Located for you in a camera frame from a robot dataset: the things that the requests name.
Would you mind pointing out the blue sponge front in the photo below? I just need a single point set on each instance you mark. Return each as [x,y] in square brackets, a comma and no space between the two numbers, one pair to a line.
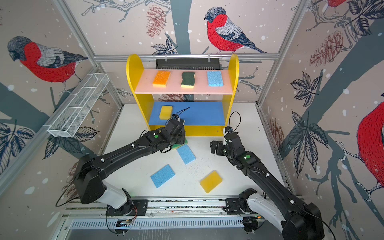
[162,176]

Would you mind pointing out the yellow sponge front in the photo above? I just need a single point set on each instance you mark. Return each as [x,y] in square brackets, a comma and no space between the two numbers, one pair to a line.
[211,181]

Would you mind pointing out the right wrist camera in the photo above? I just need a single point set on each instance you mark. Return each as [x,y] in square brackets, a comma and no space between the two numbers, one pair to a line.
[227,130]

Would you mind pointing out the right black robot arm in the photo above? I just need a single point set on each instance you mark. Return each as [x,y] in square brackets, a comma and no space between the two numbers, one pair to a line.
[295,219]

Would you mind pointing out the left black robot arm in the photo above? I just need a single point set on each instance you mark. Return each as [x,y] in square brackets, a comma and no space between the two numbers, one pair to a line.
[91,172]

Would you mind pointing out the blue sponge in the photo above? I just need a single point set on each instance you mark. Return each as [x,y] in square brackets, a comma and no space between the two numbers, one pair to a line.
[186,154]
[162,176]
[215,79]

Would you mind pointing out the black vent grille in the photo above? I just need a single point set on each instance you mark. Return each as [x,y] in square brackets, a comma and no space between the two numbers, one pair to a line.
[188,64]

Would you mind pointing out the green topped yellow sponge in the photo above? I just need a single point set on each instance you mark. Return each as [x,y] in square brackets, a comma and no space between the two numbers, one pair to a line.
[175,146]

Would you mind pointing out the orange topped yellow sponge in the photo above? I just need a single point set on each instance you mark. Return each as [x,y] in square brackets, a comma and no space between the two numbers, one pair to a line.
[161,79]

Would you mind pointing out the dark green scrub sponge front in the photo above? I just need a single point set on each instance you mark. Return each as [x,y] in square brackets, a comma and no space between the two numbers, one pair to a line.
[188,80]

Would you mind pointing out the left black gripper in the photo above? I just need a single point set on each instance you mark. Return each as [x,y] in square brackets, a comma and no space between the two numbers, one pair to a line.
[182,136]

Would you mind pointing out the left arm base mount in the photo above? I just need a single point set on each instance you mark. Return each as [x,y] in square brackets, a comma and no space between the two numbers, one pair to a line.
[133,207]

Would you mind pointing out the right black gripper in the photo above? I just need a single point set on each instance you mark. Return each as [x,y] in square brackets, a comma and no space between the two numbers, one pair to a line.
[219,145]

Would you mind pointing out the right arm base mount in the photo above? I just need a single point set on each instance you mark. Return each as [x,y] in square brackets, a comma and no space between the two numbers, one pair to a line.
[237,206]

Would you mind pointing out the white wire mesh basket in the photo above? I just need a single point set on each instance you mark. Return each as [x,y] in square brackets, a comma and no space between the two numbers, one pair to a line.
[71,118]

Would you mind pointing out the yellow shelf with coloured boards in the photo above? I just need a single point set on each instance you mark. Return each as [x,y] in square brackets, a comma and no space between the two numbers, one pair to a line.
[202,119]

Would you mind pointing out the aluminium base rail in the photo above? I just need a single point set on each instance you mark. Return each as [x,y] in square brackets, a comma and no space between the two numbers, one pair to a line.
[162,206]

